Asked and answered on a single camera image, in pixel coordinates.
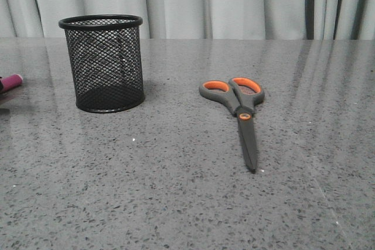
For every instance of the black mesh pen cup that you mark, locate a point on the black mesh pen cup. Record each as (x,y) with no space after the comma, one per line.
(105,59)

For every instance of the pink marker pen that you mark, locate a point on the pink marker pen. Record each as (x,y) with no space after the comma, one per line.
(11,82)

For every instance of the grey curtain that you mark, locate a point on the grey curtain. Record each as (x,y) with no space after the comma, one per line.
(202,19)

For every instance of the grey orange scissors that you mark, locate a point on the grey orange scissors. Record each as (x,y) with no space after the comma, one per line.
(240,95)

